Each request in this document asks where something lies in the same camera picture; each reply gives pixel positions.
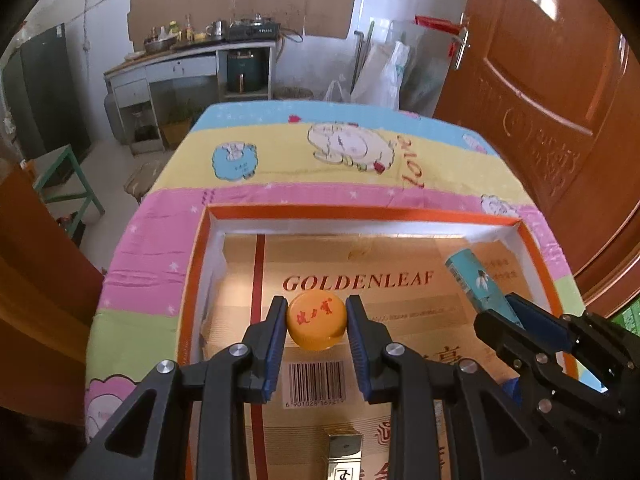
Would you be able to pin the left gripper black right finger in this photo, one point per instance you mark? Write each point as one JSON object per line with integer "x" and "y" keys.
{"x": 488, "y": 437}

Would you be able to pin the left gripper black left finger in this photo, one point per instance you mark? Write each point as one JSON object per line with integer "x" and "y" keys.
{"x": 147, "y": 437}

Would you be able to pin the plain orange bottle cap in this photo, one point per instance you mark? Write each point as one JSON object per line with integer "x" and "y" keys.
{"x": 316, "y": 320}

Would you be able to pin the teal slim carton box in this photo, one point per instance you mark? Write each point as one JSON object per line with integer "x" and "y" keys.
{"x": 478, "y": 286}

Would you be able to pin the left wooden door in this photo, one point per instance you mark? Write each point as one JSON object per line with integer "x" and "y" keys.
{"x": 49, "y": 294}

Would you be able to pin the wooden door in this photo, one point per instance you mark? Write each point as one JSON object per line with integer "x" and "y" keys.
{"x": 553, "y": 86}
{"x": 49, "y": 294}

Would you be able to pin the large shallow cardboard tray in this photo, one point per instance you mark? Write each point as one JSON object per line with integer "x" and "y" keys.
{"x": 424, "y": 274}

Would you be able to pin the small round stool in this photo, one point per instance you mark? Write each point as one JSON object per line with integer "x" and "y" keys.
{"x": 143, "y": 178}

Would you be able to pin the green metal stool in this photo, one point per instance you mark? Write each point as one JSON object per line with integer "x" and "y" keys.
{"x": 52, "y": 171}

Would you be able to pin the colourful cartoon bed sheet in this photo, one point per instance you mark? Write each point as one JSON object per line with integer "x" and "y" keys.
{"x": 286, "y": 153}

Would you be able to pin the dark green air fryer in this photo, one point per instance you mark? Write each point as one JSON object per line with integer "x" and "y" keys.
{"x": 246, "y": 70}

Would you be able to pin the kitchen counter cabinet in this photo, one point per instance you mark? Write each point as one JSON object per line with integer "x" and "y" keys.
{"x": 150, "y": 91}

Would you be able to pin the white plastic sack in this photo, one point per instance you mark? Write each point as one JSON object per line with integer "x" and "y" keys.
{"x": 380, "y": 79}

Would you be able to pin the metal kettle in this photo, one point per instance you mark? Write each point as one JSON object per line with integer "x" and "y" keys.
{"x": 217, "y": 30}

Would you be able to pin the black gas stove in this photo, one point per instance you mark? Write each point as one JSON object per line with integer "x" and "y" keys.
{"x": 253, "y": 29}

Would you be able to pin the right wooden door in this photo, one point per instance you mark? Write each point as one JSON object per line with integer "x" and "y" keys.
{"x": 553, "y": 86}

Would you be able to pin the cardboard wall panel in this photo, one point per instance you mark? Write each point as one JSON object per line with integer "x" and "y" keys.
{"x": 240, "y": 2}

